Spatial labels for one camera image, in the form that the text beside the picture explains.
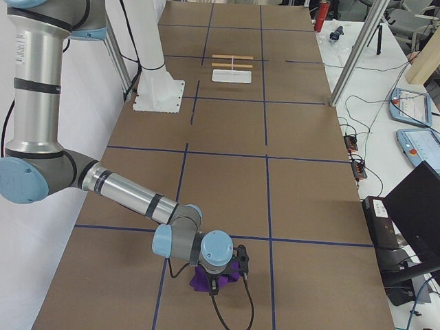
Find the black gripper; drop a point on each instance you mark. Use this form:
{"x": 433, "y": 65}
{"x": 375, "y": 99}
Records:
{"x": 214, "y": 276}

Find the purple towel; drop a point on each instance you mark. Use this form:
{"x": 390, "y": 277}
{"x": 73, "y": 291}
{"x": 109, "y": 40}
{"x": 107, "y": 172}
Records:
{"x": 199, "y": 282}

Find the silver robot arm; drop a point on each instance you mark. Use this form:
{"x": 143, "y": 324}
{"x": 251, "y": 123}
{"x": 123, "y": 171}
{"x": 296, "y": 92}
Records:
{"x": 35, "y": 165}

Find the white wooden towel rack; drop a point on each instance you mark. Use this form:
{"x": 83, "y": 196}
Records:
{"x": 232, "y": 72}

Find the black computer box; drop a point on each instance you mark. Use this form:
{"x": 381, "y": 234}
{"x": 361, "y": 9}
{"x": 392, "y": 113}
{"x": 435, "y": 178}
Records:
{"x": 380, "y": 225}

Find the left usb hub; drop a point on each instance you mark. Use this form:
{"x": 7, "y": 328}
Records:
{"x": 350, "y": 142}

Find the black monitor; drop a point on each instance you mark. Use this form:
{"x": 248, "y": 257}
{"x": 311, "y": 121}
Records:
{"x": 413, "y": 205}

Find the lower blue teach pendant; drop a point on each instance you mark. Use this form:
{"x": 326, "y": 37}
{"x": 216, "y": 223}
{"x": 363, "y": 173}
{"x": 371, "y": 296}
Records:
{"x": 420, "y": 145}

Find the blue teach pendant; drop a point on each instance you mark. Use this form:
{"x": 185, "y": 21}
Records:
{"x": 420, "y": 145}
{"x": 411, "y": 107}

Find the upper blue teach pendant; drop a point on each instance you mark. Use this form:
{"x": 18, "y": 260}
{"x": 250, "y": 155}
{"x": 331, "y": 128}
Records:
{"x": 411, "y": 107}

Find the clear plastic wrap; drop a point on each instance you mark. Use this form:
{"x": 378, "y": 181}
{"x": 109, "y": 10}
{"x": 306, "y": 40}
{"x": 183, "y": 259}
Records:
{"x": 343, "y": 45}

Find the dark blue folded umbrella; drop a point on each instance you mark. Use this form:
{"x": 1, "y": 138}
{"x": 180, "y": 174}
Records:
{"x": 336, "y": 34}

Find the red cylinder bottle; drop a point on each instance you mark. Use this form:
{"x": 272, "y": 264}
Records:
{"x": 321, "y": 15}

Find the wooden beam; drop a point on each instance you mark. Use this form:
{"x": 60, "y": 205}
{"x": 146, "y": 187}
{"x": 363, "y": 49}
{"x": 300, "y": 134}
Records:
{"x": 425, "y": 62}

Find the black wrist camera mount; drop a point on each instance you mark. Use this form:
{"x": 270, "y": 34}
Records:
{"x": 242, "y": 261}

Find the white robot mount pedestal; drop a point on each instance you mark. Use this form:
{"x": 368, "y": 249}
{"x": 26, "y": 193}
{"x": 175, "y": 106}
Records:
{"x": 157, "y": 90}

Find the aluminium frame post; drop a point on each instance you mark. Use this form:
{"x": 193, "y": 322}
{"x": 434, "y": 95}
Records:
{"x": 371, "y": 21}

